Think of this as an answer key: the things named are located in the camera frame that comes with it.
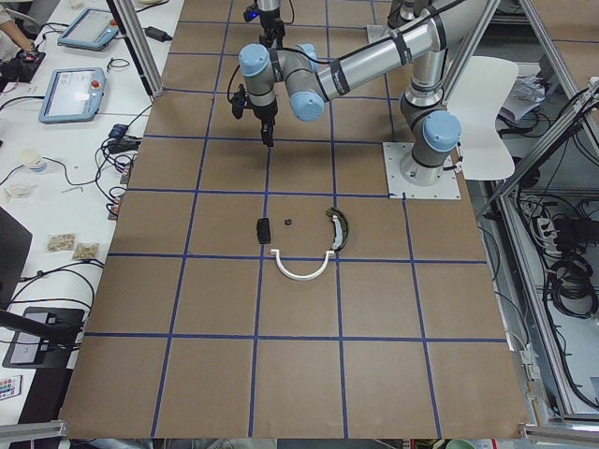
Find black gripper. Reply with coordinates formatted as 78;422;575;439
259;11;285;47
252;100;278;148

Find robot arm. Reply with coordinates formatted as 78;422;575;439
256;0;285;48
229;1;498;187

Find small black plastic part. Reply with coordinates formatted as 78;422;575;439
256;217;271;244

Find black power adapter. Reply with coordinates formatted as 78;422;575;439
144;26;172;42

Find dark green curved part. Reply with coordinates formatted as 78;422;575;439
325;207;350;253

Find blue teach pendant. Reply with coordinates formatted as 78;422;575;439
57;7;119;51
38;67;106;124

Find white chair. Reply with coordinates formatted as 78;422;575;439
447;56;519;181

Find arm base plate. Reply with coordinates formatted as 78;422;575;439
366;24;398;44
382;142;461;200

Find white semicircular bracket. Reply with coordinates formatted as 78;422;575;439
270;248;335;282

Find aluminium frame post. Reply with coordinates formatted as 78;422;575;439
107;0;164;98

